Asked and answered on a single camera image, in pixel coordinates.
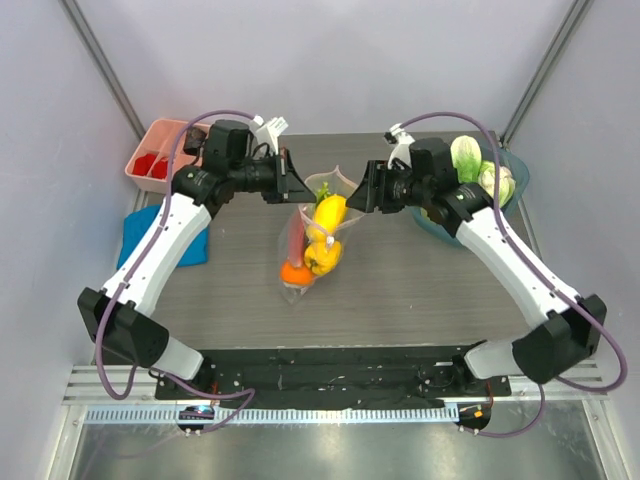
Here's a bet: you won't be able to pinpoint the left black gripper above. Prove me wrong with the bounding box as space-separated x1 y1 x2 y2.
229 147 316 204

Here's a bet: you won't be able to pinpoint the green celery stalk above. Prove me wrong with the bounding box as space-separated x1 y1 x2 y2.
316 182 332 205

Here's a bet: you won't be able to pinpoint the yellow mango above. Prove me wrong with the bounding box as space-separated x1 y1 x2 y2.
307 195 347 241

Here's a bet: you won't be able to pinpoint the watermelon slice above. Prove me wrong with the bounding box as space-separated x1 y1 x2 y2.
287 209 306 268

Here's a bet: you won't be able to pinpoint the clear zip top bag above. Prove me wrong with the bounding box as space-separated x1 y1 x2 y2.
278 167 364 304

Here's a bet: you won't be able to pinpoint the yellow bell pepper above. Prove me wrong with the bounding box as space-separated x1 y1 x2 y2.
304 238 343 277

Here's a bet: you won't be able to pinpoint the orange tangerine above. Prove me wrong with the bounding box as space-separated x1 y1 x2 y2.
280 261 315 287

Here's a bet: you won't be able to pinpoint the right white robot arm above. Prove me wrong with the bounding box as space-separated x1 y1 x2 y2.
346 137 606 395

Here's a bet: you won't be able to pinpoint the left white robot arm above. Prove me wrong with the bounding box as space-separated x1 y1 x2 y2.
77 116 315 399

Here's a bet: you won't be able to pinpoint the teal food tray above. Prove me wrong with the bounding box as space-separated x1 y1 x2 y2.
409 146 529 246

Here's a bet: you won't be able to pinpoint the white cabbage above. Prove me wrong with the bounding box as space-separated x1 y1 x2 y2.
450 135 482 184

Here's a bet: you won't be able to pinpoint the white cauliflower piece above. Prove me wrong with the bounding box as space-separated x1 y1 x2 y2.
477 161 516 208

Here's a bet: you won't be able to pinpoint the dark rolls in tray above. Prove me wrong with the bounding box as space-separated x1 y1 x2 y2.
183 126 207 156

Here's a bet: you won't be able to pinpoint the pink divided tray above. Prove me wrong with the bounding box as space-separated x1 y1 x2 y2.
124 118 186 194

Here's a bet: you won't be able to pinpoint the red items in tray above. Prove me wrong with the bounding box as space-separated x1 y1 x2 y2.
132 153 168 180

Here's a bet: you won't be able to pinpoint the blue cloth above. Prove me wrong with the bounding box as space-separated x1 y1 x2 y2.
116 203 211 271

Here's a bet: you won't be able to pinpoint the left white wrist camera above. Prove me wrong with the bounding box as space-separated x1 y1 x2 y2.
250 115 288 155

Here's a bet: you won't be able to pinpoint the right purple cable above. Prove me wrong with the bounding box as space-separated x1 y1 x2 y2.
394 110 629 439

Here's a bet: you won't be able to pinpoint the purple cable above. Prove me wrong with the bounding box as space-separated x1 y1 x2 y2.
93 109 264 436
394 110 629 439

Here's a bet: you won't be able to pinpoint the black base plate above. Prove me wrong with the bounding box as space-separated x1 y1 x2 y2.
94 344 571 409

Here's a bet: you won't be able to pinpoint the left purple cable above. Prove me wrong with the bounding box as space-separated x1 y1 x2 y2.
93 109 264 436

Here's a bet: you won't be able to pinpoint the slotted cable duct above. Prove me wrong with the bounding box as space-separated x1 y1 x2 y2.
84 404 459 425

